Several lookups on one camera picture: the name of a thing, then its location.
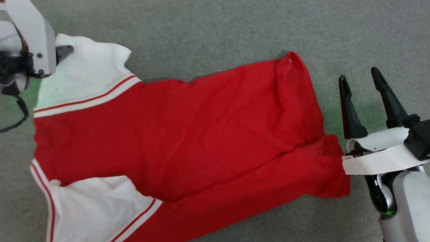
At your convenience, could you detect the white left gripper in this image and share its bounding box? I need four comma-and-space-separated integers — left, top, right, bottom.
0, 0, 75, 97

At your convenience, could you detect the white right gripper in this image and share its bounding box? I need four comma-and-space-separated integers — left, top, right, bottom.
338, 67, 430, 216

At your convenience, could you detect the red and white shirt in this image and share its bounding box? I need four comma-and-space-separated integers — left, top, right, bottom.
30, 34, 352, 242

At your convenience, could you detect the thin black cable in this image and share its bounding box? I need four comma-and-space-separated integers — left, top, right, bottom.
0, 95, 30, 133

